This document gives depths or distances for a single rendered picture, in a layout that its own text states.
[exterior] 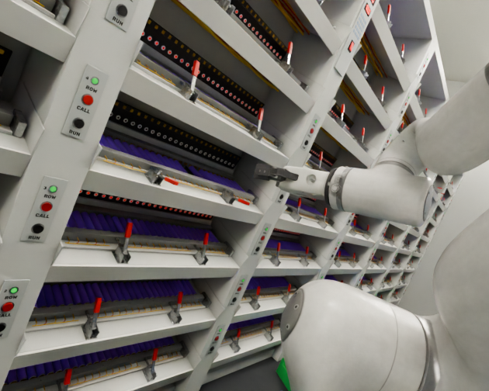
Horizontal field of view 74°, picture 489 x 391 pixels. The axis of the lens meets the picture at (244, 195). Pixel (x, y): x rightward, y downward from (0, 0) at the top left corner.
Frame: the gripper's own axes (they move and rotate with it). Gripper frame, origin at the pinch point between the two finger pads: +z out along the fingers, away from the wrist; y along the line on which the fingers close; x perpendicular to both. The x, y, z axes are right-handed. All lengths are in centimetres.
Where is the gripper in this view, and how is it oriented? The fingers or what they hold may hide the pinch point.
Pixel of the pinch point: (270, 176)
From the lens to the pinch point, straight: 72.6
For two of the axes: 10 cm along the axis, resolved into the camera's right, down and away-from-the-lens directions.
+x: 2.5, -9.7, 0.4
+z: -7.7, -1.8, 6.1
